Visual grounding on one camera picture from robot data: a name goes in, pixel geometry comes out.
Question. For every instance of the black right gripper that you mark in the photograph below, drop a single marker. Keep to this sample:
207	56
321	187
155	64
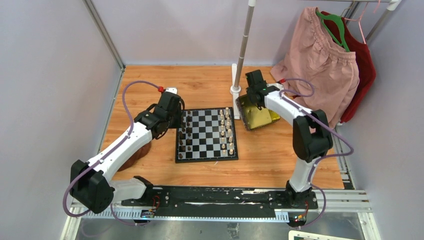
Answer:
249	93

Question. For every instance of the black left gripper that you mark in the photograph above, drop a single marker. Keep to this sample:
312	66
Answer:
177	123

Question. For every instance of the gold tin box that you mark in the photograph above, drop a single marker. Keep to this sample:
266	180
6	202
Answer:
252	117

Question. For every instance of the black white chess board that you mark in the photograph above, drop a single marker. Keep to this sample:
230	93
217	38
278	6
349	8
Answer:
209	132

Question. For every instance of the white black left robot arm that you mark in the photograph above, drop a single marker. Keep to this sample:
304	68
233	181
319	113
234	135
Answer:
91	182

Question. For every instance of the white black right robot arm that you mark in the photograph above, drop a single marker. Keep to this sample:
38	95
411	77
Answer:
311	137

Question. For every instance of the white clothes rack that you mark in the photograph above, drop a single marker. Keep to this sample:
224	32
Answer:
236	68

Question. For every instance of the brown cloth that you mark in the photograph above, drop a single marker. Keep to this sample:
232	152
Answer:
140	153

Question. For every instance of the pink garment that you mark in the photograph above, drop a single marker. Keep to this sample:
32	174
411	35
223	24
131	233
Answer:
303	65

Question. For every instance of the red garment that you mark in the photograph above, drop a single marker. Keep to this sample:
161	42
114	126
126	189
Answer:
361	66

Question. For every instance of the pink clothes hanger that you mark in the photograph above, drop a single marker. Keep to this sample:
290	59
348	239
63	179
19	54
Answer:
359	15

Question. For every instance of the white tablet corner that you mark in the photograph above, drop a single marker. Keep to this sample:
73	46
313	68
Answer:
301	235

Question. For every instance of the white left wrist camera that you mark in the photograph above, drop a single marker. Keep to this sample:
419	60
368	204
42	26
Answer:
173	90

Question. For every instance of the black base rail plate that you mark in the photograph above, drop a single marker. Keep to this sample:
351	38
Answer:
220	202

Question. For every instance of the aluminium frame post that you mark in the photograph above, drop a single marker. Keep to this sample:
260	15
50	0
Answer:
92	10

